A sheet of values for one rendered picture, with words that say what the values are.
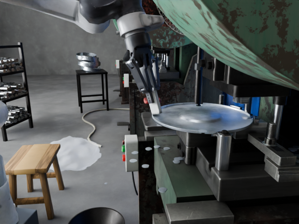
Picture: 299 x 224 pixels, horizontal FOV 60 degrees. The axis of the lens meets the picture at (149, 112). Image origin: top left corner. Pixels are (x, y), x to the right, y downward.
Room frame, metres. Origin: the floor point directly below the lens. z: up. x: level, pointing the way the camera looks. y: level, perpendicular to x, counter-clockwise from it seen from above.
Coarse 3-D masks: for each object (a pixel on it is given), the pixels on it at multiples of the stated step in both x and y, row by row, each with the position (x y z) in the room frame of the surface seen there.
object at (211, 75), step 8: (208, 56) 0.74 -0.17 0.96; (200, 64) 0.77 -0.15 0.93; (208, 64) 0.70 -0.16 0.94; (216, 64) 0.69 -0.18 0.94; (224, 64) 0.69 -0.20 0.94; (208, 72) 0.73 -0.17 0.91; (216, 72) 0.69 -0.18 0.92; (224, 72) 0.69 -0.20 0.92; (232, 72) 0.67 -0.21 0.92; (240, 72) 0.67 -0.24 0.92; (216, 80) 0.69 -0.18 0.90; (224, 80) 0.69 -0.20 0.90; (232, 80) 0.67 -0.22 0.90; (240, 80) 0.67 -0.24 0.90; (248, 80) 0.67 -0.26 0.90; (256, 80) 0.68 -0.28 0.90; (264, 80) 0.68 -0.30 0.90
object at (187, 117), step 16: (176, 112) 0.77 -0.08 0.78; (192, 112) 0.75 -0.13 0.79; (208, 112) 0.75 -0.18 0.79; (224, 112) 0.77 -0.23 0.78; (240, 112) 0.77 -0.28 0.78; (176, 128) 0.62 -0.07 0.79; (192, 128) 0.63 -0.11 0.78; (208, 128) 0.63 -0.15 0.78; (224, 128) 0.63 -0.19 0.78; (240, 128) 0.61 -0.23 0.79
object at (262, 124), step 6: (252, 114) 0.76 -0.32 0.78; (252, 126) 0.68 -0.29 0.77; (258, 126) 0.68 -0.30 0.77; (264, 126) 0.68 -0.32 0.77; (234, 132) 0.68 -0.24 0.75; (240, 132) 0.67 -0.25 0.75; (246, 132) 0.68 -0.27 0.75; (252, 132) 0.68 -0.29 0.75; (258, 132) 0.68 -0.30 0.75; (264, 132) 0.68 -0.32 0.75; (234, 138) 0.67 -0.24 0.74; (240, 138) 0.67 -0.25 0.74; (246, 138) 0.68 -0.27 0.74
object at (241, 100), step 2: (234, 98) 0.75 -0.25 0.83; (236, 98) 0.74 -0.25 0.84; (238, 98) 0.74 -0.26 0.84; (240, 98) 0.73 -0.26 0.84; (242, 98) 0.73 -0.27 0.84; (244, 98) 0.73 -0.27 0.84; (246, 98) 0.73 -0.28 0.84; (248, 98) 0.73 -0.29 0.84; (234, 100) 0.75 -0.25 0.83; (236, 100) 0.74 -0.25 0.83; (238, 100) 0.74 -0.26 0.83; (240, 100) 0.73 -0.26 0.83; (242, 100) 0.73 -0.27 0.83; (244, 100) 0.73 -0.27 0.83; (246, 100) 0.73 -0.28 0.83; (248, 100) 0.73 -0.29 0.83; (236, 102) 0.74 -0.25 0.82; (238, 102) 0.74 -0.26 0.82; (240, 102) 0.73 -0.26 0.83; (242, 102) 0.73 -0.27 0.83; (244, 102) 0.73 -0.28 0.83; (246, 102) 0.73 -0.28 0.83; (248, 102) 0.73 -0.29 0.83
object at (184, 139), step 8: (144, 112) 0.78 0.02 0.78; (144, 120) 0.70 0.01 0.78; (152, 120) 0.70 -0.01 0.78; (152, 128) 0.65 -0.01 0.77; (160, 128) 0.65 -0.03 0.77; (168, 128) 0.65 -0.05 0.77; (184, 136) 0.71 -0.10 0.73; (192, 136) 0.68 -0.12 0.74; (200, 136) 0.69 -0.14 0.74; (208, 136) 0.69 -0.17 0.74; (184, 144) 0.71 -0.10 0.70; (192, 144) 0.68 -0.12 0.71; (200, 144) 0.69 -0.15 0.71; (208, 144) 0.69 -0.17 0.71; (184, 152) 0.70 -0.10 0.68; (192, 152) 0.68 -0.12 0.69; (184, 160) 0.70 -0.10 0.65; (192, 160) 0.68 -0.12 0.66
